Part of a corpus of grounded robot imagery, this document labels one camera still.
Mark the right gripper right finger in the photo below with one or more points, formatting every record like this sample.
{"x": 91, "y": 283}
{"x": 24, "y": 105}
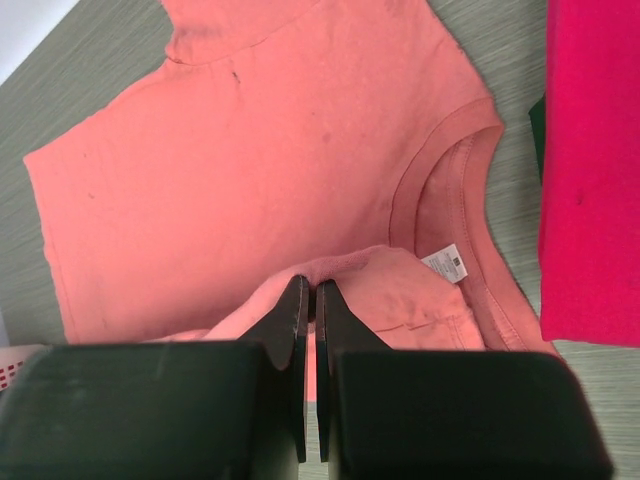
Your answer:
{"x": 407, "y": 414}

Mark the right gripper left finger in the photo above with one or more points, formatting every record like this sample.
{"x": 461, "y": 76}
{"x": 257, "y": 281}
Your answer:
{"x": 175, "y": 410}

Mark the salmon pink t shirt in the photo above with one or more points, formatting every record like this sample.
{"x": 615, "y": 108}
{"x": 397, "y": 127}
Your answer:
{"x": 342, "y": 140}

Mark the white plastic basket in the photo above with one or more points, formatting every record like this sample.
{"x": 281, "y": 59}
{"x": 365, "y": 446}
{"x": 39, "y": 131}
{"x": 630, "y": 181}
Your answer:
{"x": 12, "y": 359}

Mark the folded magenta t shirt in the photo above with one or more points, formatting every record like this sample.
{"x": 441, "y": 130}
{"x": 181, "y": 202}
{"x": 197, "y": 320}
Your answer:
{"x": 589, "y": 226}

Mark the dark green folded shirt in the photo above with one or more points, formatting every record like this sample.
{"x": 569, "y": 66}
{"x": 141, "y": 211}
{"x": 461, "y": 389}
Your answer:
{"x": 537, "y": 116}

